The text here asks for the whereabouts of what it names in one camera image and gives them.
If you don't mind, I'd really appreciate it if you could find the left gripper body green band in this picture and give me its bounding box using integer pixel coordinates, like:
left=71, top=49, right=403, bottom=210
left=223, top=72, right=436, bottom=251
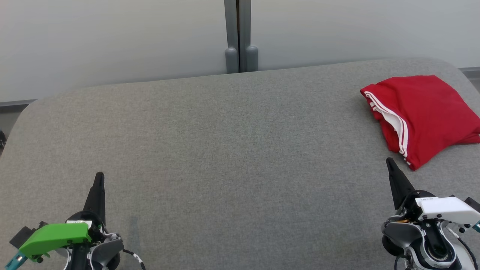
left=18, top=211, right=106, bottom=262

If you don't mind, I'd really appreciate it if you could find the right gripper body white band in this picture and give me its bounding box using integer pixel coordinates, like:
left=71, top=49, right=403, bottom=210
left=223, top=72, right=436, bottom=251
left=403, top=190, right=480, bottom=225

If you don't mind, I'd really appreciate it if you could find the right arm cable teal plug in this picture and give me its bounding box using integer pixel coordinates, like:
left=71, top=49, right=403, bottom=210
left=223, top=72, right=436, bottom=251
left=446, top=221, right=480, bottom=270

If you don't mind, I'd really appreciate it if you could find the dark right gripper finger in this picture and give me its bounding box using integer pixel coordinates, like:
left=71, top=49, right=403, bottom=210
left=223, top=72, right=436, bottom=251
left=386, top=157, right=416, bottom=210

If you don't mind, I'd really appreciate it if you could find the grey partition post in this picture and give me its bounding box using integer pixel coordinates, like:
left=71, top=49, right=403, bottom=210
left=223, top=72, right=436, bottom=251
left=224, top=0, right=239, bottom=74
left=240, top=0, right=258, bottom=72

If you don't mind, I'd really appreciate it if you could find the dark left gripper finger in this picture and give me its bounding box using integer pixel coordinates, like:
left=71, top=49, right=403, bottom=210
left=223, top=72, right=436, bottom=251
left=82, top=172, right=106, bottom=225

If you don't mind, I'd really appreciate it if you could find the red white basketball jersey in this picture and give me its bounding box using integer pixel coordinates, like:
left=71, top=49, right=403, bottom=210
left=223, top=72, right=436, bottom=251
left=360, top=75, right=480, bottom=171

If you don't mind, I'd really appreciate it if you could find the grey fabric sofa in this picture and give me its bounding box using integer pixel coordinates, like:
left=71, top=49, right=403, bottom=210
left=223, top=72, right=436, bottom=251
left=0, top=57, right=480, bottom=270

